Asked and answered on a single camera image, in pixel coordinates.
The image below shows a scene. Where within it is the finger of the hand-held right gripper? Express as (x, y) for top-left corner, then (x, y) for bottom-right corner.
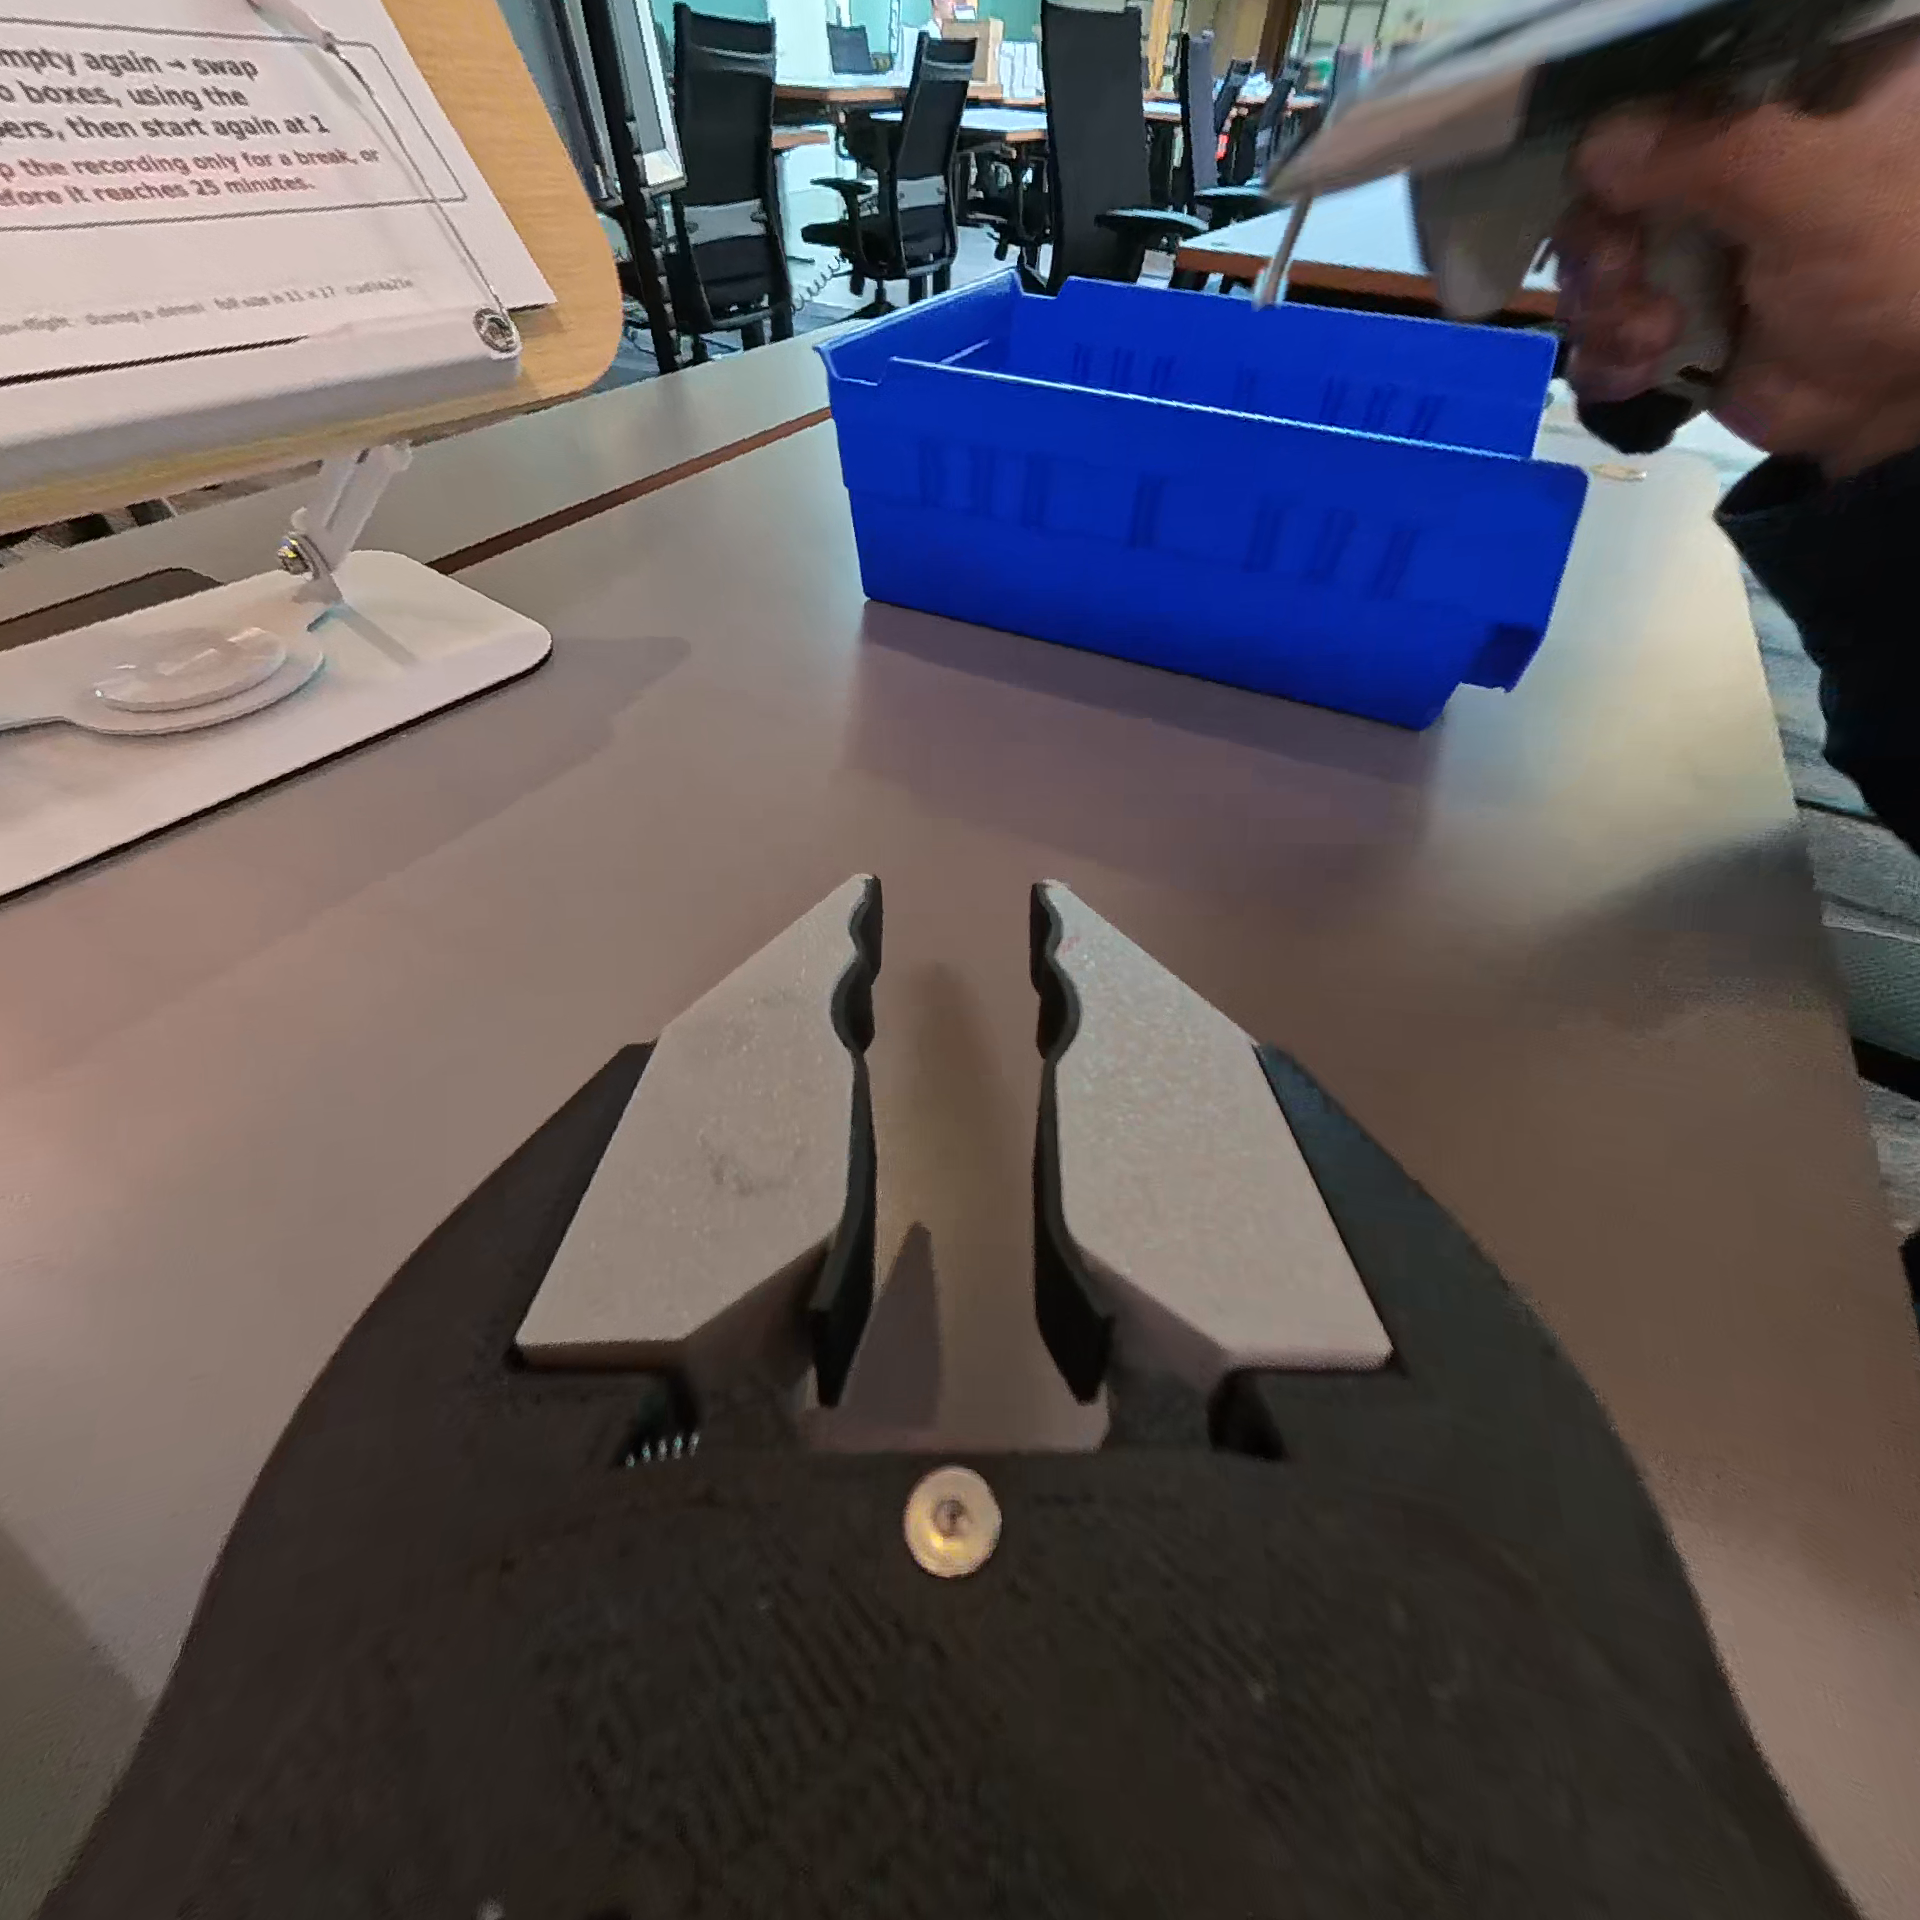
(1266, 0), (1802, 196)

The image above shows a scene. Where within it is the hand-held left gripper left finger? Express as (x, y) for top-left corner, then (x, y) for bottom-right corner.
(514, 872), (884, 1408)

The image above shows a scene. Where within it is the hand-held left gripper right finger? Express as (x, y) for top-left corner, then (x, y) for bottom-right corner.
(1029, 879), (1397, 1408)

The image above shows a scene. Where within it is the blue plastic bin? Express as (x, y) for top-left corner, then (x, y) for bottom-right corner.
(814, 270), (1588, 733)

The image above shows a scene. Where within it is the person's right forearm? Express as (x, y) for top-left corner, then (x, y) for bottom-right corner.
(1717, 441), (1920, 856)

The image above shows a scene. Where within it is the person's right hand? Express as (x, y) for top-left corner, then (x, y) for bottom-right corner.
(1553, 30), (1920, 482)

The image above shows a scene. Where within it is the grey background table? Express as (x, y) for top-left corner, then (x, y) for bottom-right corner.
(1170, 170), (1569, 320)

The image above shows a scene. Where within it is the row of black office chairs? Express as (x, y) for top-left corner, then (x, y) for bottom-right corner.
(661, 0), (1308, 367)

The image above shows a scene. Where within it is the grey panel on stand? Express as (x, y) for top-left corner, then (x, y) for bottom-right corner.
(562, 0), (693, 360)

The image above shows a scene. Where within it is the wooden display board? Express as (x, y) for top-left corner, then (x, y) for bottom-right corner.
(0, 0), (625, 535)

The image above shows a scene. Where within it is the printed instruction sheet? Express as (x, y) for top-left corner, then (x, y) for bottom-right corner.
(0, 0), (561, 384)

